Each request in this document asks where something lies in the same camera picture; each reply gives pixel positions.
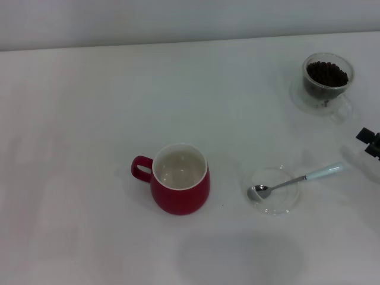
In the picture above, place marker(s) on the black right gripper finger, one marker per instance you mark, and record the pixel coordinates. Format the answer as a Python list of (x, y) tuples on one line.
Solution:
[(374, 150), (365, 135)]

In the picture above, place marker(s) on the red mug white inside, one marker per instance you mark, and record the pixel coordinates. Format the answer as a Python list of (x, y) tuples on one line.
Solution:
[(178, 202)]

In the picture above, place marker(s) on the coffee beans in glass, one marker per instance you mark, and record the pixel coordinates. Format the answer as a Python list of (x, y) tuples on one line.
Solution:
[(326, 75)]

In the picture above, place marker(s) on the glass saucer under cup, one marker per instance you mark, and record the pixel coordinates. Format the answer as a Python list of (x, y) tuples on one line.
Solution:
[(297, 96)]

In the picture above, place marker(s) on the clear glass dish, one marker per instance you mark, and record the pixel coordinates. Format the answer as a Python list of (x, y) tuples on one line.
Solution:
[(282, 199)]

